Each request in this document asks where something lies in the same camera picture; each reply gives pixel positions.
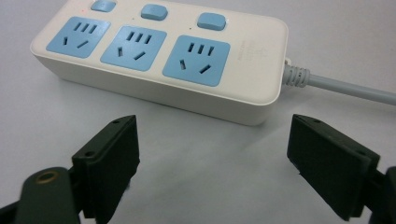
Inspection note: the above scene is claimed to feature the grey power strip cable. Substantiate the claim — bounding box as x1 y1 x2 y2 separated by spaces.
282 58 396 106

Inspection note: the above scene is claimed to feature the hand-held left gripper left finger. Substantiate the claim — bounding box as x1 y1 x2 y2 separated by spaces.
71 114 141 224

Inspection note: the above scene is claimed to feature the white and blue power strip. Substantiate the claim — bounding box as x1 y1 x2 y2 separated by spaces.
29 0 290 127

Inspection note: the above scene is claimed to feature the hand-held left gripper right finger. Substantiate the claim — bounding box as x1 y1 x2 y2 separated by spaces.
286 113 381 222

